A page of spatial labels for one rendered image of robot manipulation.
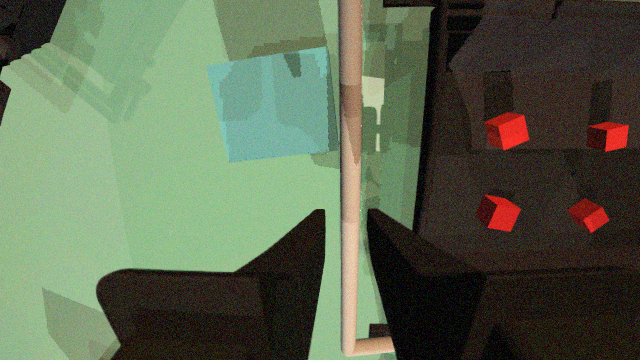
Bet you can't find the small teal block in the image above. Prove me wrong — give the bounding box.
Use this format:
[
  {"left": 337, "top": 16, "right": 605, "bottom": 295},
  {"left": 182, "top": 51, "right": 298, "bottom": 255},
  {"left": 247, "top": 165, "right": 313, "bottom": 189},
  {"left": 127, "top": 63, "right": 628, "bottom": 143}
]
[{"left": 206, "top": 46, "right": 339, "bottom": 163}]

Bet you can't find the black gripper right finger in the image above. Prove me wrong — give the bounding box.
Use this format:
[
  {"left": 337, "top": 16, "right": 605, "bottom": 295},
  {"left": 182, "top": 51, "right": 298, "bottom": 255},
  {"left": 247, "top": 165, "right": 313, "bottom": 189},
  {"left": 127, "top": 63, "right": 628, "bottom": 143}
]
[{"left": 367, "top": 209, "right": 640, "bottom": 360}]

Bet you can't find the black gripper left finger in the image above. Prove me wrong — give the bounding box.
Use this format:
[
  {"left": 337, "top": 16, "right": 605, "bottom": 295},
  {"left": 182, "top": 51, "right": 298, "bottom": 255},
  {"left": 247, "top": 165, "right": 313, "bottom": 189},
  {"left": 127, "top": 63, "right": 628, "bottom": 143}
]
[{"left": 96, "top": 209, "right": 326, "bottom": 360}]

